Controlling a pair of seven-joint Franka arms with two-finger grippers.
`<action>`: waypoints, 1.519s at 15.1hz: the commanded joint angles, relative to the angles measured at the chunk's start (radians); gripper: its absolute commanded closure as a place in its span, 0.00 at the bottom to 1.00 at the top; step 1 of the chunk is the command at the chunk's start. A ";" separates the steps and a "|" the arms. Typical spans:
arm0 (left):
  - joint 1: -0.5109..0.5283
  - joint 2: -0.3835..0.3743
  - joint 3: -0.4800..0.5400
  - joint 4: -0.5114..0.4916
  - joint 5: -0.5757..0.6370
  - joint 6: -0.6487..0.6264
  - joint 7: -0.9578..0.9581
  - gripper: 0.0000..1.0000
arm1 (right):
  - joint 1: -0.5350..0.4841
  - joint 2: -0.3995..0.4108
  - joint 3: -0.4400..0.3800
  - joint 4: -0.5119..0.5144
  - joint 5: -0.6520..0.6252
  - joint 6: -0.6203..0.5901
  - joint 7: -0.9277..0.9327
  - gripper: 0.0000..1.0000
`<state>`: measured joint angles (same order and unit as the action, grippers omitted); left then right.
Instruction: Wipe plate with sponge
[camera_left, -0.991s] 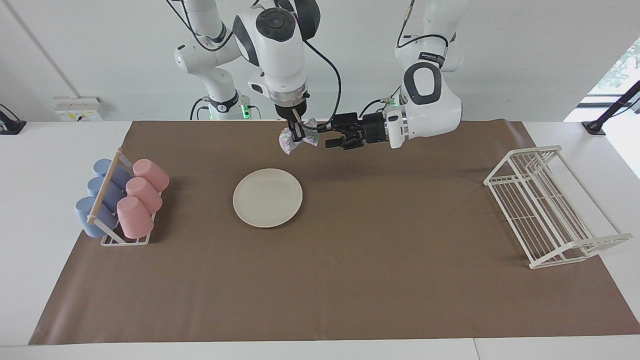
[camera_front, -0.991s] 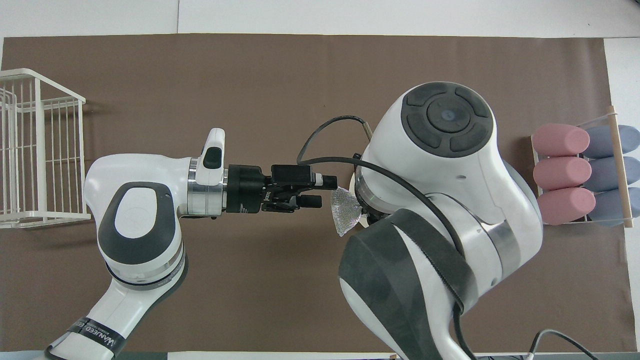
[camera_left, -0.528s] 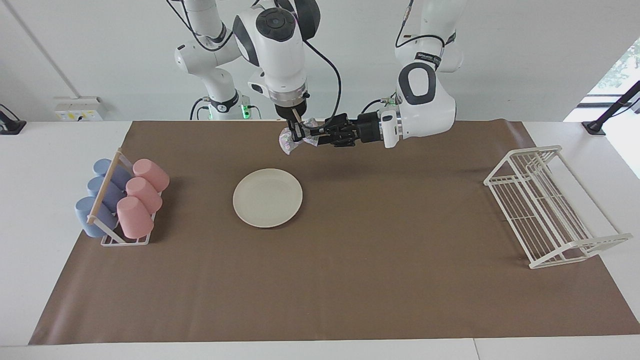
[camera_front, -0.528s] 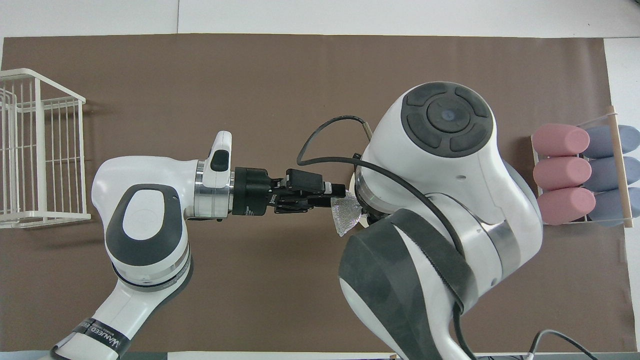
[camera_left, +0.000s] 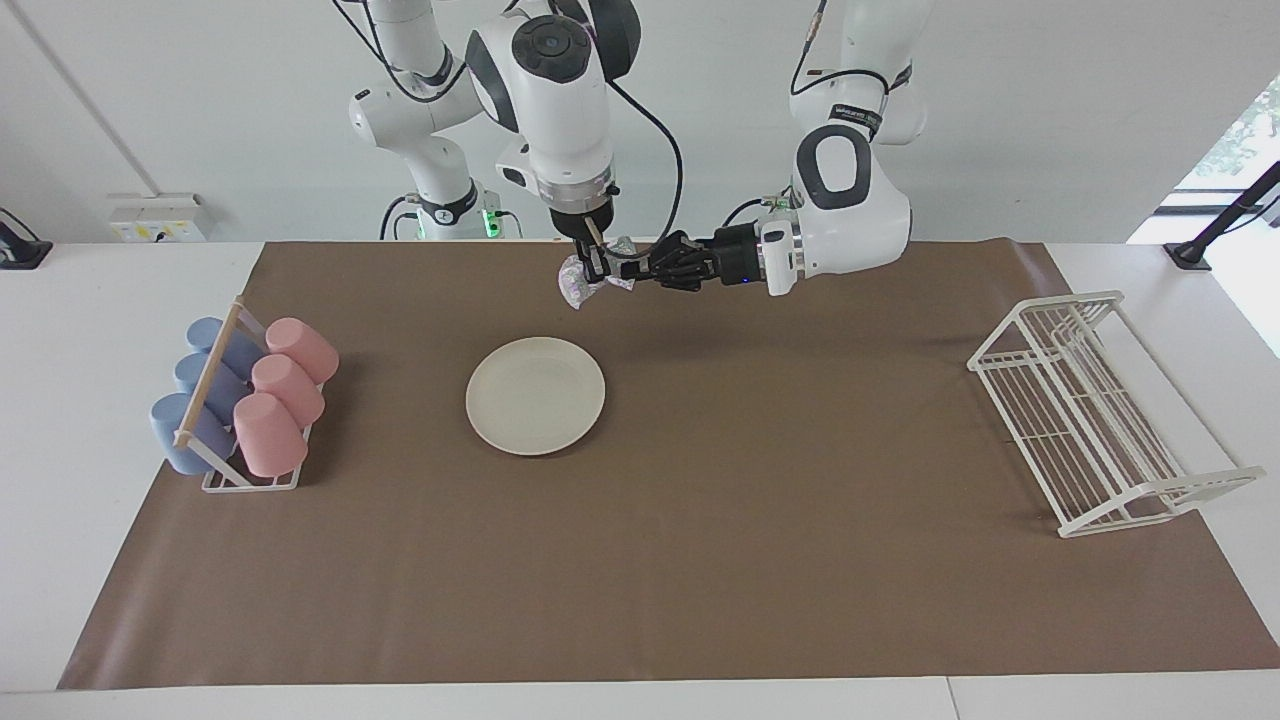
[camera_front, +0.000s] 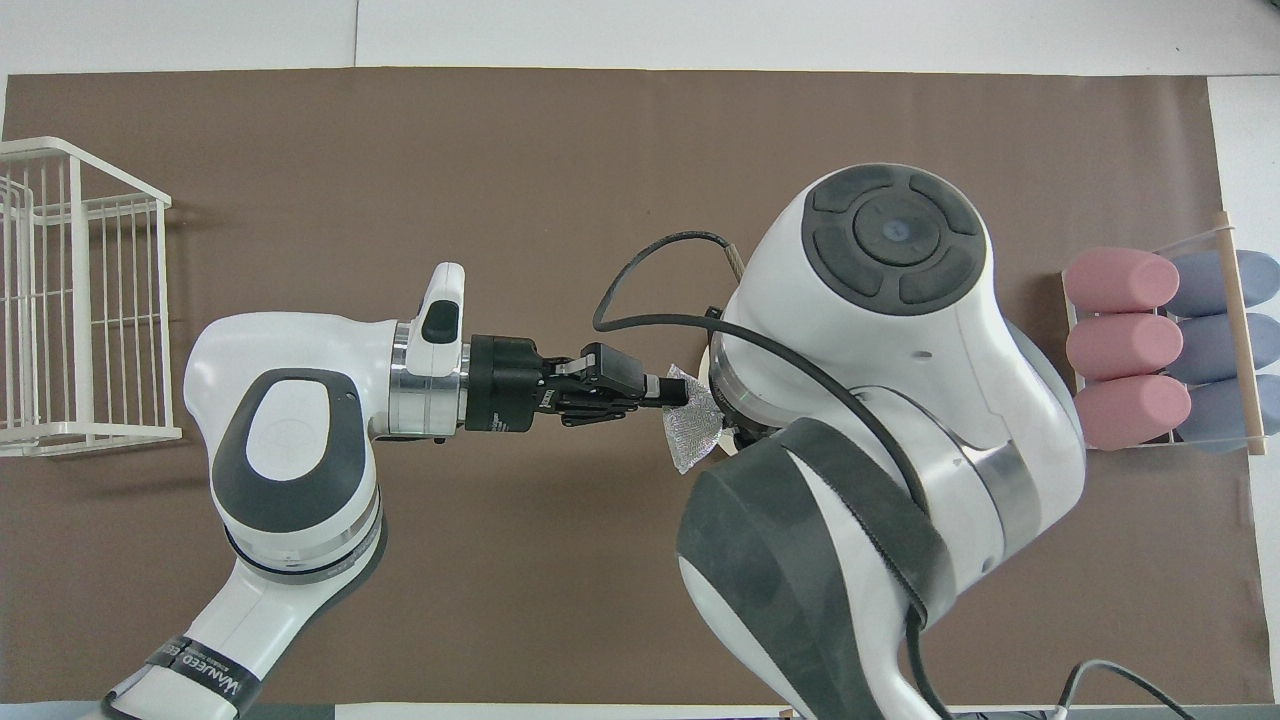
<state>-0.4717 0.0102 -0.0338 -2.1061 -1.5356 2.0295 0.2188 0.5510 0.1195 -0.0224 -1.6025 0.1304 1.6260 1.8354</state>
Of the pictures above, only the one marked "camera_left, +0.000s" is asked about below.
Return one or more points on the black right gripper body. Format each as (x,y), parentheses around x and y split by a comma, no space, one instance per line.
(580,220)

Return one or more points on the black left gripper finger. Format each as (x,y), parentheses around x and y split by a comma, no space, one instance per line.
(665,246)

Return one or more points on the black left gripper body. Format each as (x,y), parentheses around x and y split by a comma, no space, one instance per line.
(725,262)

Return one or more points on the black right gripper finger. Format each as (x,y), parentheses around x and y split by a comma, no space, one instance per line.
(604,260)
(590,262)
(640,271)

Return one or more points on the clear plastic bag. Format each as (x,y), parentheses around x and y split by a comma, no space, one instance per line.
(575,285)

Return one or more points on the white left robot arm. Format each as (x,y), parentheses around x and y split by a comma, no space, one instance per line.
(850,220)

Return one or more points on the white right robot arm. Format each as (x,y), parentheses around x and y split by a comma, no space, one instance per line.
(555,100)

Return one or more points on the cream round plate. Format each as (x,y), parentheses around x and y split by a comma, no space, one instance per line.
(535,395)

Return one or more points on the brown table mat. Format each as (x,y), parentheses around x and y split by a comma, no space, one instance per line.
(700,560)

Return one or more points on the pink plastic cup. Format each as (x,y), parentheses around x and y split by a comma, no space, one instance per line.
(303,348)
(270,435)
(288,388)

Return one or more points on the blue plastic cup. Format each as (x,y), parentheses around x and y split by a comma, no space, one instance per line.
(225,388)
(170,425)
(238,350)

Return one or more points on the white cup holder rack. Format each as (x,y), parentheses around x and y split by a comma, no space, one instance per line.
(210,375)

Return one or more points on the black stand with pole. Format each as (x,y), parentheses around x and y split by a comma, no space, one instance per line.
(1190,252)

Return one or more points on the white wall power outlet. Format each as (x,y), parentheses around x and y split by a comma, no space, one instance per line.
(160,218)

